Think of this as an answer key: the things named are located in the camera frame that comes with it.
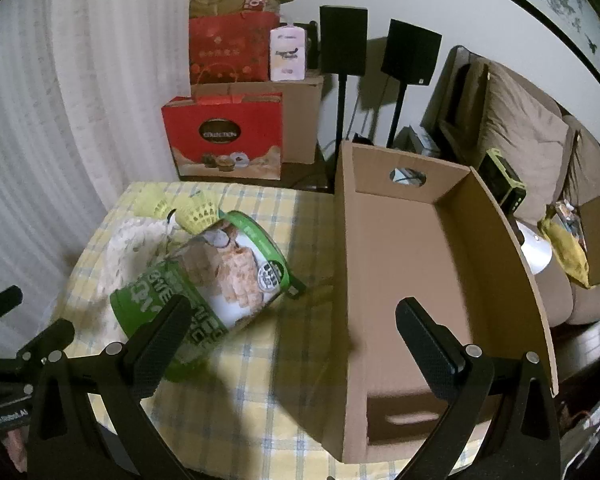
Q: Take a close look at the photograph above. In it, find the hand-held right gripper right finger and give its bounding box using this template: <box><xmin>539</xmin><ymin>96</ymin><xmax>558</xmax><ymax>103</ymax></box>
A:
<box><xmin>395</xmin><ymin>298</ymin><xmax>564</xmax><ymax>480</ymax></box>

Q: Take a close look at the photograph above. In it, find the white tissue pack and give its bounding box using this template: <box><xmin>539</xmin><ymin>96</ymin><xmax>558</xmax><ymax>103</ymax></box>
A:
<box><xmin>270</xmin><ymin>25</ymin><xmax>309</xmax><ymax>82</ymax></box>

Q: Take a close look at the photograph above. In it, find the brown sofa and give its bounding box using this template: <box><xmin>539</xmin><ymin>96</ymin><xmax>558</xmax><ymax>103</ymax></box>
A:
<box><xmin>420</xmin><ymin>45</ymin><xmax>600</xmax><ymax>328</ymax></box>

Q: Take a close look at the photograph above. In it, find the yellow bag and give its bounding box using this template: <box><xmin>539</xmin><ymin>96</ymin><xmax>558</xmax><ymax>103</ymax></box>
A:
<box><xmin>539</xmin><ymin>205</ymin><xmax>593</xmax><ymax>288</ymax></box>

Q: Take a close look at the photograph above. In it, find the yellow checked tablecloth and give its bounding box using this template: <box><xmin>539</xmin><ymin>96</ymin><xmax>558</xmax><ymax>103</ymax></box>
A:
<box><xmin>50</xmin><ymin>180</ymin><xmax>491</xmax><ymax>480</ymax></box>

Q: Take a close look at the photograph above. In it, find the red gift box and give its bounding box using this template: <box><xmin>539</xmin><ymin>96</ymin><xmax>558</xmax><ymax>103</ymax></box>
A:
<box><xmin>161</xmin><ymin>92</ymin><xmax>284</xmax><ymax>182</ymax></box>

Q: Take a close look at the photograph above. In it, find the yellow-green shuttlecock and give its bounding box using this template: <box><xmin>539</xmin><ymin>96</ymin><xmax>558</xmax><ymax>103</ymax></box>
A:
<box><xmin>172</xmin><ymin>195</ymin><xmax>222</xmax><ymax>235</ymax></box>
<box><xmin>131</xmin><ymin>185</ymin><xmax>174</xmax><ymax>219</ymax></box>

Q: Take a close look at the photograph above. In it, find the green snack can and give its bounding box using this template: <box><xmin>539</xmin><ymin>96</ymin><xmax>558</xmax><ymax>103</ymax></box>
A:
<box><xmin>110</xmin><ymin>210</ymin><xmax>295</xmax><ymax>383</ymax></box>

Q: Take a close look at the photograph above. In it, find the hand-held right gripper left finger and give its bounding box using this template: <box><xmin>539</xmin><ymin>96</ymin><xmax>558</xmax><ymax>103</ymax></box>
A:
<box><xmin>26</xmin><ymin>296</ymin><xmax>194</xmax><ymax>480</ymax></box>

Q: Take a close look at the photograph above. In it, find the white dome device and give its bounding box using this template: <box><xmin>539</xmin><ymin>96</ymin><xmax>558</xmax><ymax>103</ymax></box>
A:
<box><xmin>515</xmin><ymin>217</ymin><xmax>552</xmax><ymax>276</ymax></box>

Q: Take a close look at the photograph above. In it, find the green black radio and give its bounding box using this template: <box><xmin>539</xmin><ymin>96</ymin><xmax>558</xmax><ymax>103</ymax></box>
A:
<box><xmin>480</xmin><ymin>148</ymin><xmax>528</xmax><ymax>211</ymax></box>

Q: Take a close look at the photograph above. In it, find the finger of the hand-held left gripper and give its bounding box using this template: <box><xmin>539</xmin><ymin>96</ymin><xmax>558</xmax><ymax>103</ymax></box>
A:
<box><xmin>11</xmin><ymin>318</ymin><xmax>76</xmax><ymax>366</ymax></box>
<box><xmin>0</xmin><ymin>285</ymin><xmax>24</xmax><ymax>331</ymax></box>

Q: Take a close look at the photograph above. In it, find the large brown sofa cushion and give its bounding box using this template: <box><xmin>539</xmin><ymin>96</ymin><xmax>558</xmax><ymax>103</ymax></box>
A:
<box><xmin>472</xmin><ymin>60</ymin><xmax>571</xmax><ymax>226</ymax></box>

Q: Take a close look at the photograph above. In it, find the red gift bag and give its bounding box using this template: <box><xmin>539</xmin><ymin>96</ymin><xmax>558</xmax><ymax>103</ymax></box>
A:
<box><xmin>189</xmin><ymin>12</ymin><xmax>281</xmax><ymax>86</ymax></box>

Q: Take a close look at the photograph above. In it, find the white curtain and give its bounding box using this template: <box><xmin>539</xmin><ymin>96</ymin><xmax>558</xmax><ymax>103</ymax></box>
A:
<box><xmin>0</xmin><ymin>0</ymin><xmax>196</xmax><ymax>356</ymax></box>

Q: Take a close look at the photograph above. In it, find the closed brown cardboard box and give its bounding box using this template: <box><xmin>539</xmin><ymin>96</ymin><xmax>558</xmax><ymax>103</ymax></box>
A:
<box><xmin>191</xmin><ymin>75</ymin><xmax>325</xmax><ymax>165</ymax></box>

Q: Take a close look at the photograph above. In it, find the brown cardboard box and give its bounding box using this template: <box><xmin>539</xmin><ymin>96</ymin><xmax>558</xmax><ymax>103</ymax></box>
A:
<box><xmin>332</xmin><ymin>141</ymin><xmax>560</xmax><ymax>463</ymax></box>
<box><xmin>191</xmin><ymin>75</ymin><xmax>325</xmax><ymax>165</ymax></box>

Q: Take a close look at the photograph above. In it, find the dark wooden low cabinet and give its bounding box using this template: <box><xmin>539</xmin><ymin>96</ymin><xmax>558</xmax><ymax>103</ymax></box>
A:
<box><xmin>180</xmin><ymin>142</ymin><xmax>342</xmax><ymax>193</ymax></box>

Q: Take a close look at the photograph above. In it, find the grey small box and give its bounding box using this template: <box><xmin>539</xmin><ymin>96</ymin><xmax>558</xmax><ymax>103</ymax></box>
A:
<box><xmin>395</xmin><ymin>126</ymin><xmax>441</xmax><ymax>156</ymax></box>

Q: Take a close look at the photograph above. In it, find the colourful snack packet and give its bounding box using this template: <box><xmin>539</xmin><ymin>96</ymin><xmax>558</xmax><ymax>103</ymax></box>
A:
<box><xmin>550</xmin><ymin>200</ymin><xmax>586</xmax><ymax>231</ymax></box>

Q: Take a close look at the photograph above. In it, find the black speaker on stand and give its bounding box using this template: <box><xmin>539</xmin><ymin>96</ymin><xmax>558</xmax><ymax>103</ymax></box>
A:
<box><xmin>319</xmin><ymin>5</ymin><xmax>369</xmax><ymax>151</ymax></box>
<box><xmin>381</xmin><ymin>19</ymin><xmax>443</xmax><ymax>149</ymax></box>

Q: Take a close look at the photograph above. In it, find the white paper bag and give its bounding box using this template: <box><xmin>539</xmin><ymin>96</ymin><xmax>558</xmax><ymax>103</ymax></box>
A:
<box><xmin>560</xmin><ymin>385</ymin><xmax>600</xmax><ymax>471</ymax></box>

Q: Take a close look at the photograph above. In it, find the white printed cloth pouch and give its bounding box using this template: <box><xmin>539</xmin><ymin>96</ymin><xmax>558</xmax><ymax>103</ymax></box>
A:
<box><xmin>100</xmin><ymin>216</ymin><xmax>182</xmax><ymax>312</ymax></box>

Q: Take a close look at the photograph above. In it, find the flat cardboard piece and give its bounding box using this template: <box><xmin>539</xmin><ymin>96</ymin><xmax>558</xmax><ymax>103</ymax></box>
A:
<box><xmin>577</xmin><ymin>196</ymin><xmax>600</xmax><ymax>283</ymax></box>

